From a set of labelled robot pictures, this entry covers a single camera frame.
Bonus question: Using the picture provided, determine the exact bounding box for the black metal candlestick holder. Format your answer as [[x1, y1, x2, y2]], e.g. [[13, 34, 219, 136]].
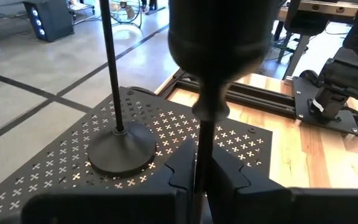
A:
[[87, 0, 157, 179], [167, 0, 280, 224]]

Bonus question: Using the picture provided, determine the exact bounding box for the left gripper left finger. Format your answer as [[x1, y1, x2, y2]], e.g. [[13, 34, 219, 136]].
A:
[[20, 139, 198, 224]]

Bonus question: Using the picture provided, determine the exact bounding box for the black aluminium table frame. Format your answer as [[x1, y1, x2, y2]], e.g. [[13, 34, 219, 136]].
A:
[[155, 68, 358, 142]]

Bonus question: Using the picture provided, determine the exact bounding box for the black perforated metal shelf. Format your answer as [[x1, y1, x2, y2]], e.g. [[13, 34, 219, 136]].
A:
[[0, 86, 273, 224]]

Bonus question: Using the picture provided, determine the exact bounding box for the black computer tower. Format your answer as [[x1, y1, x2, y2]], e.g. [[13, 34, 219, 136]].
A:
[[22, 0, 75, 43]]

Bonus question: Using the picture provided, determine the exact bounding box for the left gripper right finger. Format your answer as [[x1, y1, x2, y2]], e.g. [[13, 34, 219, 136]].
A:
[[208, 144, 358, 224]]

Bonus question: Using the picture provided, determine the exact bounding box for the wooden workbench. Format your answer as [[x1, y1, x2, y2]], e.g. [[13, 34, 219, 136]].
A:
[[277, 0, 358, 80]]

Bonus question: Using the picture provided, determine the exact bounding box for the round wire floor fan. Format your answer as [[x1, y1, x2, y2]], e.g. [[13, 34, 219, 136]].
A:
[[109, 0, 143, 29]]

